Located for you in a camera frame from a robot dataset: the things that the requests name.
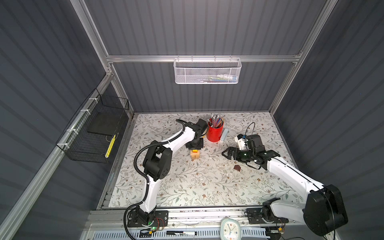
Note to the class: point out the black foam pad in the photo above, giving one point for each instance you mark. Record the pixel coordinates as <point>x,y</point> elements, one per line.
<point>104,124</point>

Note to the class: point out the bundle of pens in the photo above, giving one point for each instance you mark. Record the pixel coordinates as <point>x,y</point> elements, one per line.
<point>216,120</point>

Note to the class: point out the black marker pen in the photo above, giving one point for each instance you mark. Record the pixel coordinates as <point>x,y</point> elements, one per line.
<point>181,233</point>

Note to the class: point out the ridged wooden block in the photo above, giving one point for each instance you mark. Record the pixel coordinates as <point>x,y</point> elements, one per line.
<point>195,156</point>

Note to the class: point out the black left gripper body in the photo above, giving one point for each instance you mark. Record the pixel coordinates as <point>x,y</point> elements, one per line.
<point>197,144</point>

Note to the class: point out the black wire basket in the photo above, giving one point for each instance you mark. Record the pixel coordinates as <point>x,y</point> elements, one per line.
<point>79,145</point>

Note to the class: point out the red pen cup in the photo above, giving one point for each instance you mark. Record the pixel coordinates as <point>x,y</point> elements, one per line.
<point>215,130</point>

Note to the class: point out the yellow highlighter pen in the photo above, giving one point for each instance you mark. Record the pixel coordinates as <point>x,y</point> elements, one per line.
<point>110,147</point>

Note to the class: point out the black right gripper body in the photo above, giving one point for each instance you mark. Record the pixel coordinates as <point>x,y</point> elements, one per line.
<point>243,155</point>

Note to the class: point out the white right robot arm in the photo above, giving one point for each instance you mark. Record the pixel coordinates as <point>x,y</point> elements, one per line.
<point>323,210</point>

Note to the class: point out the white wire basket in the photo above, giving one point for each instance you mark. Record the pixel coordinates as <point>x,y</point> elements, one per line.
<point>207,71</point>

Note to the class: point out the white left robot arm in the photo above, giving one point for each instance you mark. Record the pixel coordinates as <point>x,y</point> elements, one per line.
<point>153,162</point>

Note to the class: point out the grey flat eraser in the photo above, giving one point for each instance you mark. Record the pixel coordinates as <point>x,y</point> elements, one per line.
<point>224,134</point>

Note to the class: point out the white analog clock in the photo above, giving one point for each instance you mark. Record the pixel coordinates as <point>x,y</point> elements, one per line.
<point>230,229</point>

